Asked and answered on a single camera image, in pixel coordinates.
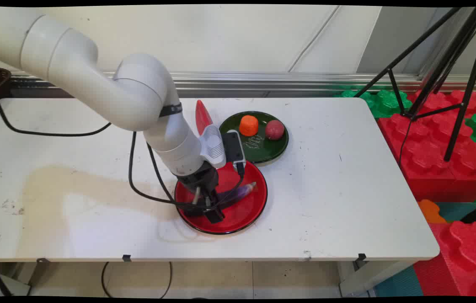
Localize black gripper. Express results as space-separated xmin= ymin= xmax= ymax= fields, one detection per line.
xmin=176 ymin=162 xmax=225 ymax=224

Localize orange toy mandarin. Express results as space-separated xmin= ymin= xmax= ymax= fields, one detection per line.
xmin=239 ymin=115 xmax=259 ymax=137

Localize purple toy eggplant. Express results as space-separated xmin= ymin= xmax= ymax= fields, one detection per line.
xmin=217 ymin=182 xmax=257 ymax=205

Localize round red plate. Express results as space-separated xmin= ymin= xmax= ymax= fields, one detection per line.
xmin=174 ymin=160 xmax=268 ymax=235

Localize round green plate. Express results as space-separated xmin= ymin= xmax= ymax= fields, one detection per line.
xmin=219 ymin=111 xmax=289 ymax=165

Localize red toy chili pepper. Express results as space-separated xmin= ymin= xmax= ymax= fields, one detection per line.
xmin=195 ymin=100 xmax=214 ymax=136

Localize red toy apple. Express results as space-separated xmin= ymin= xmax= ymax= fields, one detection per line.
xmin=265 ymin=120 xmax=285 ymax=141

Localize white table leg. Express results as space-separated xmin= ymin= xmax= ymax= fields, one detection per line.
xmin=338 ymin=260 xmax=415 ymax=297

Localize teal foam mat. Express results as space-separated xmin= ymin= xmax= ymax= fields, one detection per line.
xmin=374 ymin=265 xmax=425 ymax=298

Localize orange foam piece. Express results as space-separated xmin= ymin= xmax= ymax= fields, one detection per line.
xmin=417 ymin=199 xmax=447 ymax=224

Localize giant red green blocks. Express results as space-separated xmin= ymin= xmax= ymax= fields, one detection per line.
xmin=378 ymin=90 xmax=476 ymax=202

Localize red foam block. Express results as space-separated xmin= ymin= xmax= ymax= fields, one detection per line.
xmin=414 ymin=220 xmax=476 ymax=298

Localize black tripod stand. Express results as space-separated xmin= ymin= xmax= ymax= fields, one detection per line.
xmin=354 ymin=6 xmax=476 ymax=162

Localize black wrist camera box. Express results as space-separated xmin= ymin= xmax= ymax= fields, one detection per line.
xmin=222 ymin=130 xmax=247 ymax=177

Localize black cable to camera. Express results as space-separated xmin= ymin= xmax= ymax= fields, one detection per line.
xmin=128 ymin=131 xmax=247 ymax=211

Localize black strap on arm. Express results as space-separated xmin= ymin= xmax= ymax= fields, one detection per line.
xmin=159 ymin=103 xmax=183 ymax=117

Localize black cable under table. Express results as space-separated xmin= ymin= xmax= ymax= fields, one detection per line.
xmin=101 ymin=261 xmax=173 ymax=298

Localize aluminium wall rail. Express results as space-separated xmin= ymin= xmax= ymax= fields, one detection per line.
xmin=11 ymin=71 xmax=476 ymax=94

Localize black cable across table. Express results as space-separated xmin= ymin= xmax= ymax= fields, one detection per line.
xmin=0 ymin=69 xmax=113 ymax=137

